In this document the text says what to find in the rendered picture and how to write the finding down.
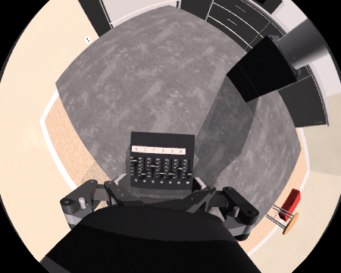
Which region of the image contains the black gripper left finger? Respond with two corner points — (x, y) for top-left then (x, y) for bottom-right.
(60, 174), (144, 229)

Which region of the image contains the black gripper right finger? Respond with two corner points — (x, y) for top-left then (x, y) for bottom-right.
(169, 177), (259, 241)

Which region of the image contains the black lighting desk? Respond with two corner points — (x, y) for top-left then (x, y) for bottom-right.
(130, 131), (195, 190)

